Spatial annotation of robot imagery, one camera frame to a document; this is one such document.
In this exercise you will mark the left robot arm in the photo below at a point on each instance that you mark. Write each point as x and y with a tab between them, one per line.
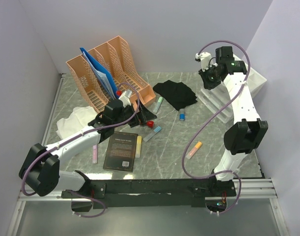
41	168

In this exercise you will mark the blue and grey stamp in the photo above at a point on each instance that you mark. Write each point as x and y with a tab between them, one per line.
182	114

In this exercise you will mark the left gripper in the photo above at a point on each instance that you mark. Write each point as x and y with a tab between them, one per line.
141	117

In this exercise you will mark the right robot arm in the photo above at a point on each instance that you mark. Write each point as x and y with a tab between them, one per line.
248	129

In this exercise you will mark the purple highlighter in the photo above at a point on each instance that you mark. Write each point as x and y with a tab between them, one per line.
95	154

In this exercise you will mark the orange cap pink highlighter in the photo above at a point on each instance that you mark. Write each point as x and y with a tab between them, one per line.
194	150

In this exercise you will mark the black book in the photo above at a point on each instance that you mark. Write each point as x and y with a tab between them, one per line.
121	150

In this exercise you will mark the yellow highlighter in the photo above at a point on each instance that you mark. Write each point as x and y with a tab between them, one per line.
138	147

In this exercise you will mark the white cloth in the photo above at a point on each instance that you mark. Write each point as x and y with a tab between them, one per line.
78	119

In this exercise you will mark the blue document folder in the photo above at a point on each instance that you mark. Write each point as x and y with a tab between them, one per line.
102	74

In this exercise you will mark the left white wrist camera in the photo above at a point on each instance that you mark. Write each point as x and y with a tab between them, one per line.
125	97

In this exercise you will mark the white plastic drawer unit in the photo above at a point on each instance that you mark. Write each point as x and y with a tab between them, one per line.
228	98

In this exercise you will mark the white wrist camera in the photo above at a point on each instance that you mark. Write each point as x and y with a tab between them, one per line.
204	59
125	97

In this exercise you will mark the peach plastic file organizer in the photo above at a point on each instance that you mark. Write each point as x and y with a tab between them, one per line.
115	55

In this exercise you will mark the black cloth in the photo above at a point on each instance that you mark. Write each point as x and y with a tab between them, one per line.
179	95

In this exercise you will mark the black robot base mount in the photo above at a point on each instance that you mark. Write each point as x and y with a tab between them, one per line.
153	192

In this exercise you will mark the red and black stamp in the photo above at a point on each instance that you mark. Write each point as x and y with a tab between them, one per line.
149	124

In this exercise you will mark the green cap highlighter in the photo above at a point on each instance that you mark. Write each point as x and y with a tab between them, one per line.
158	104

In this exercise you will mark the blue cap highlighter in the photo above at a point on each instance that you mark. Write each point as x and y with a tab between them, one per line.
152	134

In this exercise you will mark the aluminium rail frame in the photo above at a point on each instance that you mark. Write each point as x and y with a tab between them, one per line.
257	212

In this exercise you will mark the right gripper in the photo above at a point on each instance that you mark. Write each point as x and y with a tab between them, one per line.
208	85

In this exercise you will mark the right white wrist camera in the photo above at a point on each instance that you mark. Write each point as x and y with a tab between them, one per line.
204	59

